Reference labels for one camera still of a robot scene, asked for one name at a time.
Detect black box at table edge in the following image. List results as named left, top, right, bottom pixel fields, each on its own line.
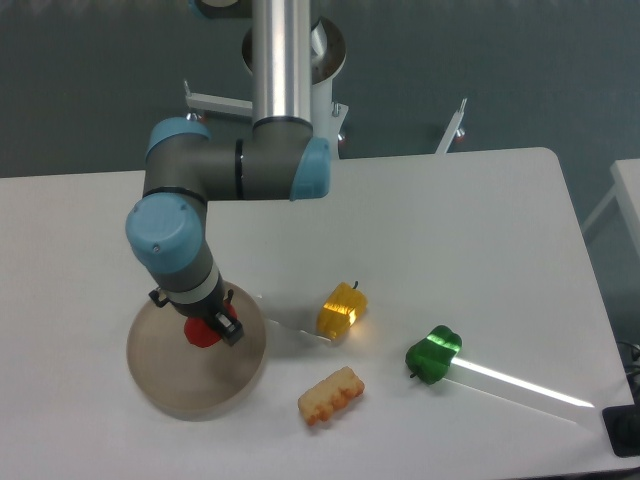
left=602, top=404, right=639, bottom=458

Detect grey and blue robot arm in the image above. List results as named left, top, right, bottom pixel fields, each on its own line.
left=125, top=1, right=331, bottom=345

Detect orange toy corn piece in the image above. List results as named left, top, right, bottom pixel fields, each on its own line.
left=297, top=366, right=365, bottom=426

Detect yellow toy pepper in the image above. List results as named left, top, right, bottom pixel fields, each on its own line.
left=316, top=281, right=368, bottom=341

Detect beige round plate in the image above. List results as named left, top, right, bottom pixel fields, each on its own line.
left=126, top=282, right=268, bottom=421

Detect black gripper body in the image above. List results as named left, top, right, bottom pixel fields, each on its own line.
left=149, top=274, right=238, bottom=324

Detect green toy pepper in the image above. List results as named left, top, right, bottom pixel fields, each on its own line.
left=405, top=325, right=463, bottom=385

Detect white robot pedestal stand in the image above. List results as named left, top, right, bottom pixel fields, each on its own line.
left=181, top=14, right=469, bottom=164

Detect red toy pepper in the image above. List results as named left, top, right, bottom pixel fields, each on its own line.
left=183, top=317, right=223, bottom=348

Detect white side table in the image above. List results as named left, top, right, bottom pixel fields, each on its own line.
left=581, top=159, right=639, bottom=249

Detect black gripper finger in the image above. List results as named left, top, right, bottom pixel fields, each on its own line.
left=208, top=312, right=244, bottom=346

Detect black cables at right edge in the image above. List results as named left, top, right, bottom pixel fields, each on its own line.
left=615, top=339, right=640, bottom=406

